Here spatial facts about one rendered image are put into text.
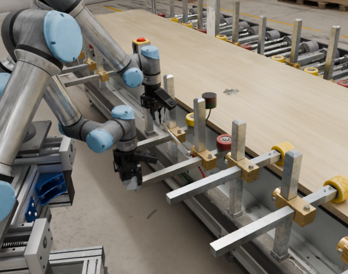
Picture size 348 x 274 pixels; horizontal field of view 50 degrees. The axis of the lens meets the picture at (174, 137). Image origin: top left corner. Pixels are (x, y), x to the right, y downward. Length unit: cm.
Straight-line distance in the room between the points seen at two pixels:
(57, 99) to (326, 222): 101
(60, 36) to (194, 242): 171
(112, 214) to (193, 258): 67
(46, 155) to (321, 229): 106
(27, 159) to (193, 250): 122
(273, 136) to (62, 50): 101
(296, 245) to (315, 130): 50
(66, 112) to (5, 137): 34
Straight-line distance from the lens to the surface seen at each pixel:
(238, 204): 147
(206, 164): 152
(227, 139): 158
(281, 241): 131
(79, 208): 272
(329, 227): 146
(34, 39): 94
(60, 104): 119
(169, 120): 173
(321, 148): 159
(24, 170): 148
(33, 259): 109
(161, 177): 147
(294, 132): 167
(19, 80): 93
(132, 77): 138
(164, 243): 237
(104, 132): 119
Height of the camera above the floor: 173
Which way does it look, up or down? 31 degrees down
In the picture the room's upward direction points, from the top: 3 degrees counter-clockwise
